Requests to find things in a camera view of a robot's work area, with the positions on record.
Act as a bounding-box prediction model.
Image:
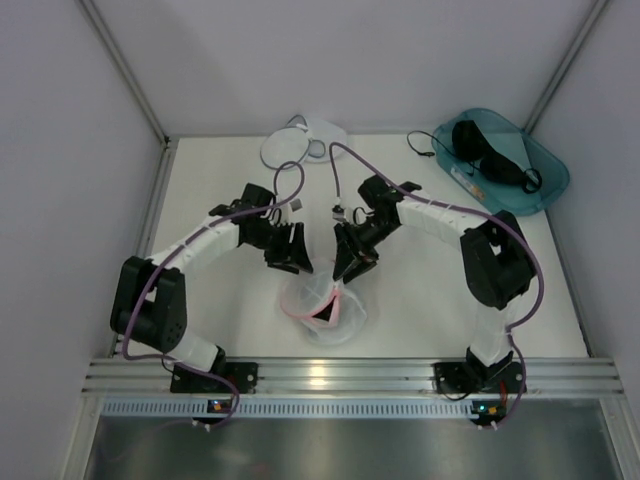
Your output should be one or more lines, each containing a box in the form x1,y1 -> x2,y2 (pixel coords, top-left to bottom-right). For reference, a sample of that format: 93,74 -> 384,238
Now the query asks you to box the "black bra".
451,120 -> 543,194
312,300 -> 335,323

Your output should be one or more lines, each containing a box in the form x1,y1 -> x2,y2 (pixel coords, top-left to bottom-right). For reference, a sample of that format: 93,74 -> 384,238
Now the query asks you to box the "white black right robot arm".
333,175 -> 539,390

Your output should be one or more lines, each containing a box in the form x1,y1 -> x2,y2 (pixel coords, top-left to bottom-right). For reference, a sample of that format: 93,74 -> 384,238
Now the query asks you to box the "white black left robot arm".
110,183 -> 313,376

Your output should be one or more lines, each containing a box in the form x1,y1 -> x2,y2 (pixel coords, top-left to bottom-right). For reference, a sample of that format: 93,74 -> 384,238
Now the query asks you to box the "blue-trimmed white mesh laundry bag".
259,114 -> 348,170

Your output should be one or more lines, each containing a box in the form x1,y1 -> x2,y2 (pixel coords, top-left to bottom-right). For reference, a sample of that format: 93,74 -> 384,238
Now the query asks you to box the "black bra in tray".
451,120 -> 543,194

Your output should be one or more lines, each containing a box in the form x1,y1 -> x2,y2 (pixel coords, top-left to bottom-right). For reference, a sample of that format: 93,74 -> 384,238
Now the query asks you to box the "teal plastic tray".
431,108 -> 570,216

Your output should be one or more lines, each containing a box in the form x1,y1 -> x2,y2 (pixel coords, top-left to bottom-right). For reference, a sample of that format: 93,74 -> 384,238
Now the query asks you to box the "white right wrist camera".
331,203 -> 349,223

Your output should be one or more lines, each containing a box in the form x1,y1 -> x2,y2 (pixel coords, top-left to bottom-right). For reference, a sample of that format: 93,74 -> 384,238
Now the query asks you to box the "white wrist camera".
331,203 -> 349,223
280,198 -> 303,224

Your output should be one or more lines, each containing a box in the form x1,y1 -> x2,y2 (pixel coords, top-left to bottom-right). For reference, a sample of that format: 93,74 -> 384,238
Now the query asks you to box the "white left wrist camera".
280,198 -> 303,224

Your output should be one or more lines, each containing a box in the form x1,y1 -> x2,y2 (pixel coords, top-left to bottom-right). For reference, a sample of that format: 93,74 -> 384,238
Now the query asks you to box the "thin black cable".
407,129 -> 466,159

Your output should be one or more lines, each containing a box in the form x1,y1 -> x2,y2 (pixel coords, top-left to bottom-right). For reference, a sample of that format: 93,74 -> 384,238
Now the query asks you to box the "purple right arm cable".
328,142 -> 547,429

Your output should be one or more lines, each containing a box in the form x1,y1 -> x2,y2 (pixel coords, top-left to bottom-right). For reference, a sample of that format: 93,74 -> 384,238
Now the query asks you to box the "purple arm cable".
121,160 -> 307,429
328,142 -> 547,429

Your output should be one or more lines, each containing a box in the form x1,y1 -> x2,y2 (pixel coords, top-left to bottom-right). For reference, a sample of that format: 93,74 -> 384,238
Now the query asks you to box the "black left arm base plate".
169,360 -> 259,395

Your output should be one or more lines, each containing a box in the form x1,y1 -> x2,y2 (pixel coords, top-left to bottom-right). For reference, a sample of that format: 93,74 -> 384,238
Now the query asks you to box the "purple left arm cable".
121,160 -> 307,429

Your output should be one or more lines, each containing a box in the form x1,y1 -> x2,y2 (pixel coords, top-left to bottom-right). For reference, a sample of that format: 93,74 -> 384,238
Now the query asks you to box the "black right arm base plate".
434,362 -> 525,399

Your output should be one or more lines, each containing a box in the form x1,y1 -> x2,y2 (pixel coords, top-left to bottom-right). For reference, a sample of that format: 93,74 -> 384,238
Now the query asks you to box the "white slotted cable duct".
102,397 -> 504,419

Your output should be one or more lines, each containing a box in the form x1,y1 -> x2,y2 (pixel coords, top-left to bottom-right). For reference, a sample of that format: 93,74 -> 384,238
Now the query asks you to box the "aluminium front rail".
81,358 -> 624,399

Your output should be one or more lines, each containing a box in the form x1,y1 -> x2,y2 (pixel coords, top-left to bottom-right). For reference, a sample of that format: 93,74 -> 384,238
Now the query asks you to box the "left aluminium corner post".
76,0 -> 169,146

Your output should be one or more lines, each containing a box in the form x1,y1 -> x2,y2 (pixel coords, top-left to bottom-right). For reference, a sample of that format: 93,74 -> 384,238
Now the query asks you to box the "aluminium corner post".
76,0 -> 169,146
523,0 -> 612,134

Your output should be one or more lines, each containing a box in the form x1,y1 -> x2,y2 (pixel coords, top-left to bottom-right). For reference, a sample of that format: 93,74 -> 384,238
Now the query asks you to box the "right aluminium corner post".
523,0 -> 612,134

